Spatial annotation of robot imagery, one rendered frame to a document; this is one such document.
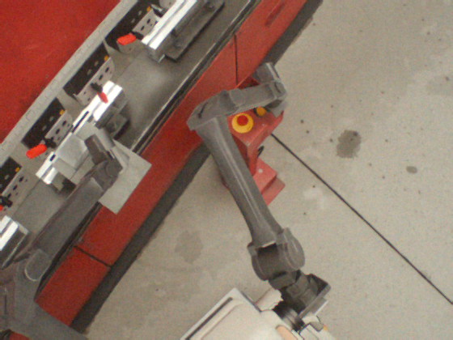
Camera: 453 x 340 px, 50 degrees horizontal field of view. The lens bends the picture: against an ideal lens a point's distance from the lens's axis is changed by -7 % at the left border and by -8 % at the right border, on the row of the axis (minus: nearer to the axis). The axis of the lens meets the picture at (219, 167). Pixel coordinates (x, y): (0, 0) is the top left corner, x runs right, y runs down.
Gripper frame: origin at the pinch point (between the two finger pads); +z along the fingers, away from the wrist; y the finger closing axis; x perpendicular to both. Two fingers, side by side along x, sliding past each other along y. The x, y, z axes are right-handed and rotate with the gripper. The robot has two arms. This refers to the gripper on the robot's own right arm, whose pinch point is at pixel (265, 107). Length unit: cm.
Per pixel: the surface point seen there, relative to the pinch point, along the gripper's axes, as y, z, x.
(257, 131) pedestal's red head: -3.9, -1.3, 8.9
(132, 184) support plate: 11, -20, 53
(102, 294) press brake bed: -5, 74, 94
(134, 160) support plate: 16, -19, 47
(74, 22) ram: 47, -55, 38
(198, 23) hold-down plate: 37.6, -3.2, -4.4
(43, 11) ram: 49, -66, 43
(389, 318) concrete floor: -110, 51, 11
